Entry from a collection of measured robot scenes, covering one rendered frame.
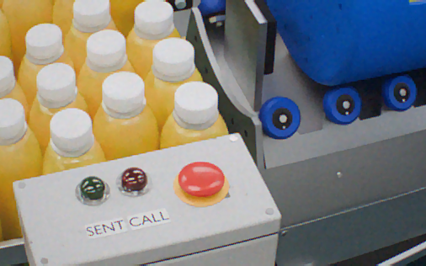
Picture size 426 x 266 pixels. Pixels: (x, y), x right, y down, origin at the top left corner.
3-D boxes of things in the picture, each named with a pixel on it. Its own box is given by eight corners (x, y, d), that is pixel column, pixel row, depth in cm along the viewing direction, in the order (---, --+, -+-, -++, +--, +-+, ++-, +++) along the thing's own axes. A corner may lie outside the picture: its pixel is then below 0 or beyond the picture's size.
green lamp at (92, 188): (109, 199, 79) (108, 188, 78) (82, 204, 78) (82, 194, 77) (102, 180, 80) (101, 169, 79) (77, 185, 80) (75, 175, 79)
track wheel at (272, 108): (299, 93, 105) (292, 92, 107) (259, 101, 104) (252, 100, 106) (306, 135, 106) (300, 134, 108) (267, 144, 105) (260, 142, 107)
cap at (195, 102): (171, 97, 93) (171, 82, 92) (213, 93, 94) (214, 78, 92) (177, 126, 90) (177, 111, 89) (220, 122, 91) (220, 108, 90)
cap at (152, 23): (180, 21, 101) (181, 7, 100) (155, 39, 99) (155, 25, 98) (151, 7, 103) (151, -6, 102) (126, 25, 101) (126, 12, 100)
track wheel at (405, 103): (415, 69, 109) (408, 69, 111) (383, 76, 108) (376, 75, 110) (422, 108, 110) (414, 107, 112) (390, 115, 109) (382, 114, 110)
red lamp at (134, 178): (151, 190, 79) (151, 179, 79) (125, 196, 79) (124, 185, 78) (143, 171, 81) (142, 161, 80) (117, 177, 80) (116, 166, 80)
